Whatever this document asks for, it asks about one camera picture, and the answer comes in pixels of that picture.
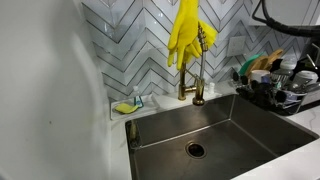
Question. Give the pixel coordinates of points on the yellow rubber glove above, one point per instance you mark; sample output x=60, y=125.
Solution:
x=183, y=42
x=203, y=38

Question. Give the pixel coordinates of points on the gold spring kitchen faucet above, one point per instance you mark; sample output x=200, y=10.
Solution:
x=198, y=86

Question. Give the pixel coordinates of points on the white soap tray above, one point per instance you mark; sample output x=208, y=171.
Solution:
x=150, y=105

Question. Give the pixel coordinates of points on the clear soap bottle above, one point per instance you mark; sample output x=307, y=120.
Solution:
x=137, y=97

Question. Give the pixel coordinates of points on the yellow sponge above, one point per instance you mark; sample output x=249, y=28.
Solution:
x=126, y=108

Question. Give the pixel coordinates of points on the sink drain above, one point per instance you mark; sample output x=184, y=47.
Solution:
x=195, y=150

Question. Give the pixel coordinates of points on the stainless steel sink basin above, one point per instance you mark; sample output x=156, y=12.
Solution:
x=238, y=136

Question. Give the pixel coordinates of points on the green plate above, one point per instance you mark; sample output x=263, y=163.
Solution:
x=243, y=69

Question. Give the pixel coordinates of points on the wooden plates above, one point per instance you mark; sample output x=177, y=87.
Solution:
x=264, y=62

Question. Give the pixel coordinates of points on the dish drying rack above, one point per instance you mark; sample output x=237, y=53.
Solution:
x=285, y=95

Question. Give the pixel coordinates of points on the white baby bottle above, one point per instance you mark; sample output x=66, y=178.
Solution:
x=287, y=66

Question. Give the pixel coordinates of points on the wall outlet plate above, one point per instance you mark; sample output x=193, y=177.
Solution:
x=236, y=46

